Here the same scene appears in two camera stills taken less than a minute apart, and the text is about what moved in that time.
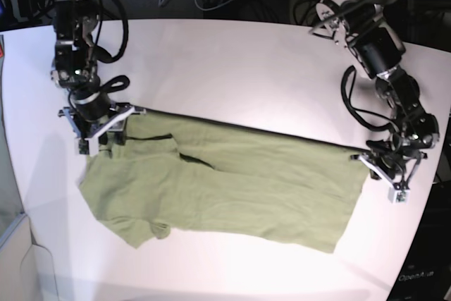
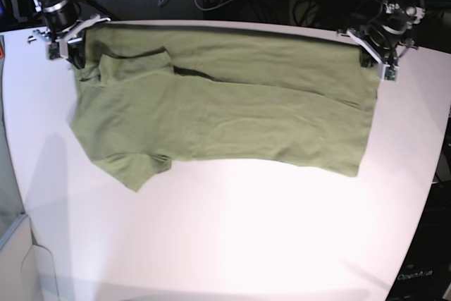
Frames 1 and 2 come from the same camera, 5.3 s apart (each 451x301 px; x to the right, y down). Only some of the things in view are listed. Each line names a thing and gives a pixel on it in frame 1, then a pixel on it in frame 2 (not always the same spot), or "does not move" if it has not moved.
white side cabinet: x=27 y=271 does not move
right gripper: x=395 y=158 -> x=388 y=42
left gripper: x=93 y=113 -> x=65 y=29
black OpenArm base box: x=426 y=274 does not move
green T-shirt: x=168 y=173 -> x=149 y=91
